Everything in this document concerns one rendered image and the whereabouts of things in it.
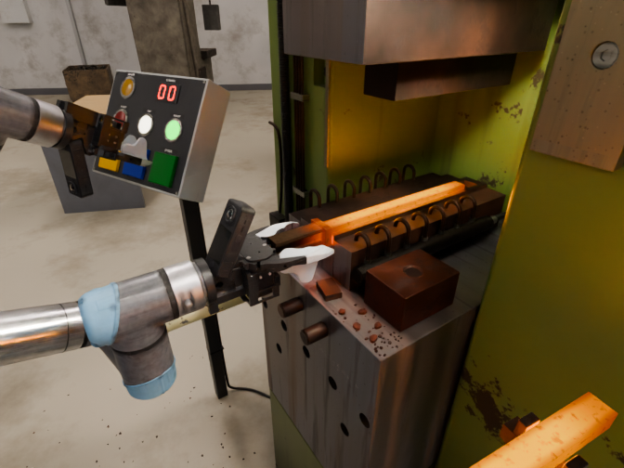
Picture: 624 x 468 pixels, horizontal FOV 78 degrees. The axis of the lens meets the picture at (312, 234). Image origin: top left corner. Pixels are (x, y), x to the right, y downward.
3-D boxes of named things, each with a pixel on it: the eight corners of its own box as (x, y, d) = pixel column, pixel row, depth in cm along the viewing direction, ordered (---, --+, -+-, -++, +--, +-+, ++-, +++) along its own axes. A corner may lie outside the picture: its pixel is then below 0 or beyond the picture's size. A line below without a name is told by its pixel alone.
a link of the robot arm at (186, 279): (158, 258, 56) (175, 287, 50) (188, 249, 58) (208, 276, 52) (167, 299, 60) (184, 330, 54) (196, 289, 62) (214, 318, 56)
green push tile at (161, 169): (168, 187, 89) (176, 156, 88) (147, 181, 92) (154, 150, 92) (174, 189, 91) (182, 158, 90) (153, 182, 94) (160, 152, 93)
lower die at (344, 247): (349, 291, 66) (351, 248, 61) (290, 240, 80) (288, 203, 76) (497, 226, 86) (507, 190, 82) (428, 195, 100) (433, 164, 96)
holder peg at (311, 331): (308, 349, 62) (308, 337, 61) (299, 339, 64) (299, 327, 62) (328, 339, 64) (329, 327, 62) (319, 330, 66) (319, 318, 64)
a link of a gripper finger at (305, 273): (332, 273, 65) (278, 278, 64) (333, 243, 62) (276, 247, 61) (336, 284, 62) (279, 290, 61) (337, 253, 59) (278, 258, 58)
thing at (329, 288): (316, 286, 67) (316, 280, 66) (331, 282, 68) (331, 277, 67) (325, 302, 63) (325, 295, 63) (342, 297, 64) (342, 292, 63)
